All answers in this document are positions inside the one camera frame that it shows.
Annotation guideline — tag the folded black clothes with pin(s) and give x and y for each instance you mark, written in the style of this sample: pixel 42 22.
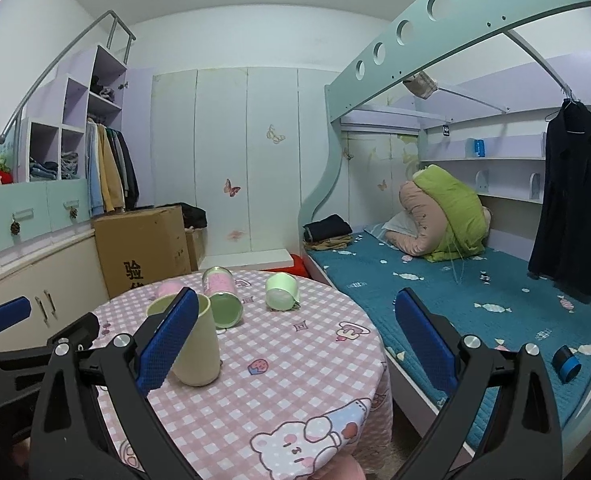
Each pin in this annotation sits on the folded black clothes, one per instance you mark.
pixel 328 227

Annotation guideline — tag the red cloth item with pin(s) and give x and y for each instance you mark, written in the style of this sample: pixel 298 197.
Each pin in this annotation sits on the red cloth item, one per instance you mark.
pixel 300 265

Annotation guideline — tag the small cardboard box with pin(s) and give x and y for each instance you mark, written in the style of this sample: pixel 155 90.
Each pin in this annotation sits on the small cardboard box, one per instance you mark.
pixel 195 250

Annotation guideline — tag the black clothing pile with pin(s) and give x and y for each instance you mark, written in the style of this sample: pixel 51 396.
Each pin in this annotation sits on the black clothing pile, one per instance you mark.
pixel 193 216

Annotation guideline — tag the pink checkered tablecloth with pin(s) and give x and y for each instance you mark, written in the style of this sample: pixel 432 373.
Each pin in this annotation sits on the pink checkered tablecloth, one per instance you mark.
pixel 280 375

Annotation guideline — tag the hanging black coat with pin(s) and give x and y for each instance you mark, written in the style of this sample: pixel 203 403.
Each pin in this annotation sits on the hanging black coat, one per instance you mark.
pixel 570 200

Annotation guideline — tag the white pillow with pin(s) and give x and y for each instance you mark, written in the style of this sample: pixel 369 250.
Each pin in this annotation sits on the white pillow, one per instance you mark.
pixel 398 222

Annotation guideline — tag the light green cup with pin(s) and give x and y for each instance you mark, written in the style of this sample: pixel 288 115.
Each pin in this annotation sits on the light green cup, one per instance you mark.
pixel 280 292

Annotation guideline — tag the hanging grey bag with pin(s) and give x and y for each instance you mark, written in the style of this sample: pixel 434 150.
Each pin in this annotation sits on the hanging grey bag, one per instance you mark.
pixel 420 85

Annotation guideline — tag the teal bunk bed frame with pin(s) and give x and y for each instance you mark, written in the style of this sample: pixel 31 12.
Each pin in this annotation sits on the teal bunk bed frame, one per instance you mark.
pixel 420 25

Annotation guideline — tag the large cardboard box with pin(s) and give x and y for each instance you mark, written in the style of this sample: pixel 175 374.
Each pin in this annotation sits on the large cardboard box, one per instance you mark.
pixel 143 245

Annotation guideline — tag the folded khaki clothes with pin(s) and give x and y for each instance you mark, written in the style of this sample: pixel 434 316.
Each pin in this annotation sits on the folded khaki clothes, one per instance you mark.
pixel 325 245

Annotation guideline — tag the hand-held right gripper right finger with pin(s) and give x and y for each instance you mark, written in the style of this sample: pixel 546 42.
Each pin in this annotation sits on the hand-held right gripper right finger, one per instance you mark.
pixel 425 345

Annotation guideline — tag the pink butterfly sticker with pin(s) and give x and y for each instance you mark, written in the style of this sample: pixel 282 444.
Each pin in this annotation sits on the pink butterfly sticker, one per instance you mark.
pixel 231 188

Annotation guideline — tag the blue candy print bedsheet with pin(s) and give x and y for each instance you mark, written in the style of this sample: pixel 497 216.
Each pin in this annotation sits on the blue candy print bedsheet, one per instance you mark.
pixel 425 280

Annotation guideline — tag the white wall shelves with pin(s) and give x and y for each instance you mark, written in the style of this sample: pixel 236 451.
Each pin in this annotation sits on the white wall shelves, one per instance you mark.
pixel 505 160

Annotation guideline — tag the dark clothes on shelf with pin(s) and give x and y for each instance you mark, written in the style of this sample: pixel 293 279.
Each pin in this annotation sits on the dark clothes on shelf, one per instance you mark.
pixel 103 91

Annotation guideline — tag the hanging clothes row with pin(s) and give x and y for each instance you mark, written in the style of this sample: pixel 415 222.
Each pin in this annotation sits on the hanging clothes row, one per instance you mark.
pixel 108 170

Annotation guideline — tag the grey metal handrail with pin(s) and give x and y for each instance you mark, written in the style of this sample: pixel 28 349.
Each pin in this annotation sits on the grey metal handrail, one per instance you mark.
pixel 55 60

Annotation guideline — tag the purple stair shelf unit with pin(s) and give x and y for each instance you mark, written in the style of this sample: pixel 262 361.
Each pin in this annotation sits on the purple stair shelf unit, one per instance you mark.
pixel 78 95

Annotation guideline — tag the white curved cabinet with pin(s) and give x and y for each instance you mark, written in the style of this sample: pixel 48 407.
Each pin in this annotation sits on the white curved cabinet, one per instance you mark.
pixel 20 280

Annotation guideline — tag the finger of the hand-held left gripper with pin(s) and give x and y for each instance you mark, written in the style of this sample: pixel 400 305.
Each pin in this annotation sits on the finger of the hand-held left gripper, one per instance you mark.
pixel 8 312
pixel 81 329

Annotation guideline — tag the green and pink rolled quilt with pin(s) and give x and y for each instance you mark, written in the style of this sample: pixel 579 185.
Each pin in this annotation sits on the green and pink rolled quilt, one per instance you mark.
pixel 455 210

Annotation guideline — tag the blue tape roll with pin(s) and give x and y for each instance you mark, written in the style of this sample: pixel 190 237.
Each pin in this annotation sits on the blue tape roll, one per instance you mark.
pixel 565 362

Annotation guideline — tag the pink and green cup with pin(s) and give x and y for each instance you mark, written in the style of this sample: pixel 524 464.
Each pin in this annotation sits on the pink and green cup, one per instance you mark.
pixel 220 297

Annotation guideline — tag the yellow butterfly sticker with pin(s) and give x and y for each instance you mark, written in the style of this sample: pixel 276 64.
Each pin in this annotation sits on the yellow butterfly sticker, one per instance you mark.
pixel 275 135

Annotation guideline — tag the white low platform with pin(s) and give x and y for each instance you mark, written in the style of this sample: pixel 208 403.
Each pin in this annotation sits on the white low platform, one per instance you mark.
pixel 248 259

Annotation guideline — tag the teal drawer cabinet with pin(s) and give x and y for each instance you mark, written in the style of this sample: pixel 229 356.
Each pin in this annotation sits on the teal drawer cabinet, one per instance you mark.
pixel 30 215

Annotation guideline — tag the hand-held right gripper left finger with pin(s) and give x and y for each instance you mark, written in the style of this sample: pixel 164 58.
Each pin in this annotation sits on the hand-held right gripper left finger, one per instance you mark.
pixel 168 342

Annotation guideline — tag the white wardrobe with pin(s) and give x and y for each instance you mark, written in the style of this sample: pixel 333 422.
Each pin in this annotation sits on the white wardrobe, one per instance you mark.
pixel 225 160

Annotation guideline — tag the cream cup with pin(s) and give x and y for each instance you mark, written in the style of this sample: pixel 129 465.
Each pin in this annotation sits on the cream cup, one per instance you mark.
pixel 198 347

